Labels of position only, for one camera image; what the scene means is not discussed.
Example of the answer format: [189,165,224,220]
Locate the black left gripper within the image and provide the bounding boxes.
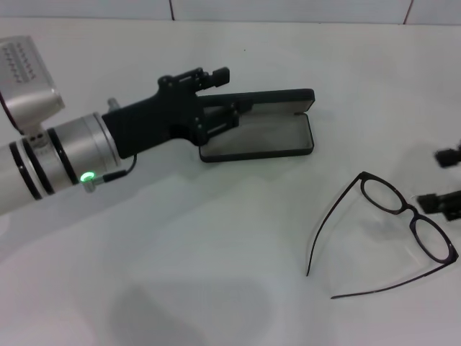
[102,66,255,160]

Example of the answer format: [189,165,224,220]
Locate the black glasses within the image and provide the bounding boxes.
[305,171,460,301]

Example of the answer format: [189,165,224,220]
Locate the black glasses case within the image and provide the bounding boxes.
[199,87,316,164]

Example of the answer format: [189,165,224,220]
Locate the left arm cable with plug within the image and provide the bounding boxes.
[81,154,140,193]

